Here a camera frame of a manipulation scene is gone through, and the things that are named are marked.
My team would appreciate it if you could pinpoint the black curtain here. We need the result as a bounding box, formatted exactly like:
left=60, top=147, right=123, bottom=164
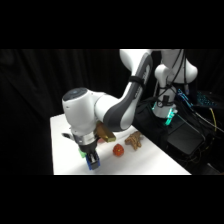
left=0, top=49, right=224, bottom=176

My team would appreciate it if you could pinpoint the blue cube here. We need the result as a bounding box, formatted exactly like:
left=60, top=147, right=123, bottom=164
left=86, top=155, right=100, bottom=171

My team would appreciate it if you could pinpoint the teal electronics box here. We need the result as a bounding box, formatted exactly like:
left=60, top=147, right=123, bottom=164
left=195, top=91, right=215, bottom=108

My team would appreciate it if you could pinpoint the black robot stand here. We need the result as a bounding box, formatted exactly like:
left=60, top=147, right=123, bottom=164
left=132, top=96, right=206, bottom=156

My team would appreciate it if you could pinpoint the brown wooden toy animal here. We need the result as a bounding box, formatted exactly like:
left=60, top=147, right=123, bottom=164
left=124, top=130, right=144, bottom=151

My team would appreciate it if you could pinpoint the orange red ball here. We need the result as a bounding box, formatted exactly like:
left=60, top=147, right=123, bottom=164
left=112, top=143, right=125, bottom=157

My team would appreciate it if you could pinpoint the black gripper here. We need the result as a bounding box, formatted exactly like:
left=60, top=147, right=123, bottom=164
left=77, top=142, right=101, bottom=171

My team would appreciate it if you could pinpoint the yellow cable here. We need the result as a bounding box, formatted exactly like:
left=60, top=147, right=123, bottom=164
left=208, top=107, right=218, bottom=133

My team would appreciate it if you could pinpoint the blue cable bundle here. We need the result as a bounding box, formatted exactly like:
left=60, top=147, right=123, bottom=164
left=176, top=87, right=195, bottom=108

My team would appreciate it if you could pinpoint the green base light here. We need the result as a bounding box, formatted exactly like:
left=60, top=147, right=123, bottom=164
left=151, top=101, right=178, bottom=127

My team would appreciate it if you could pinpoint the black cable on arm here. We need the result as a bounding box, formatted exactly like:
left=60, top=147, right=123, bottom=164
left=153, top=49, right=186, bottom=108

